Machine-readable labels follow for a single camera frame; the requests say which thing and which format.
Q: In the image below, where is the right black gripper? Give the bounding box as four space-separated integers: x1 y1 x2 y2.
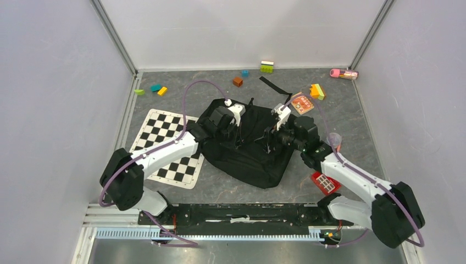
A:
254 117 305 153

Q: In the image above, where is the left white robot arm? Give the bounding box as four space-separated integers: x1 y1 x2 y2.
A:
99 103 246 224

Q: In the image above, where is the red window toy brick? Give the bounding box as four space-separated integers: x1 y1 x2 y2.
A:
310 172 341 196

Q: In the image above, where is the pink capped marker tube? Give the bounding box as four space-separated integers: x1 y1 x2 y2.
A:
330 68 359 80

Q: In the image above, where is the purple cable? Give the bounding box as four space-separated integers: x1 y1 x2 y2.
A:
282 95 426 249
99 80 231 249

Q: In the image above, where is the clear round glitter jar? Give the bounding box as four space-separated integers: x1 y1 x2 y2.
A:
326 132 342 152

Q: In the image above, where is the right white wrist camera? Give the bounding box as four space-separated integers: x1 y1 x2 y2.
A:
271 103 291 131

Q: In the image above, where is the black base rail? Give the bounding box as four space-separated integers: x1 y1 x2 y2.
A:
138 203 354 238

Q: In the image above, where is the green white block stack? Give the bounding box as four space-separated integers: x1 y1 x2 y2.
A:
260 60 274 73

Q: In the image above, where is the brown orange cube block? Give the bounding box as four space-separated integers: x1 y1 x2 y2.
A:
232 76 243 87

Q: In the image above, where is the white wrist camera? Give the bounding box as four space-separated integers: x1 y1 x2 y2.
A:
224 99 246 127
271 103 291 131

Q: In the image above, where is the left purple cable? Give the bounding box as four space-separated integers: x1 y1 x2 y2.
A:
99 80 231 249

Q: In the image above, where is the orange green block stack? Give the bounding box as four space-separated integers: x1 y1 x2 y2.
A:
310 84 326 101

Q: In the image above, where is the teal block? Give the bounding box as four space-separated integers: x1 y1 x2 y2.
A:
150 84 162 92

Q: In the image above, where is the small orange spiral notebook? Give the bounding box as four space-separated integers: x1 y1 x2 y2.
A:
291 92 314 115

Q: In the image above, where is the black white chessboard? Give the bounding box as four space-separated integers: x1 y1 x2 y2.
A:
129 108 206 190

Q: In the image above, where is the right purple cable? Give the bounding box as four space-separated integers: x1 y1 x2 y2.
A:
282 95 426 249

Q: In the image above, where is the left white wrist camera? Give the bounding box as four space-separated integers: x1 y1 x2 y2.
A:
224 99 246 127

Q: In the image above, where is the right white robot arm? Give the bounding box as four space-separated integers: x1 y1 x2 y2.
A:
270 113 425 248

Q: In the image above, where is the yellow orange block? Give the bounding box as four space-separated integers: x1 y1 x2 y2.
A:
157 86 168 96

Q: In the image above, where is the green half round block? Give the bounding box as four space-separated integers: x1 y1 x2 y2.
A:
134 89 145 96

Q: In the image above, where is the black student backpack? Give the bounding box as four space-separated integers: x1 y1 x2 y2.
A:
196 98 294 189

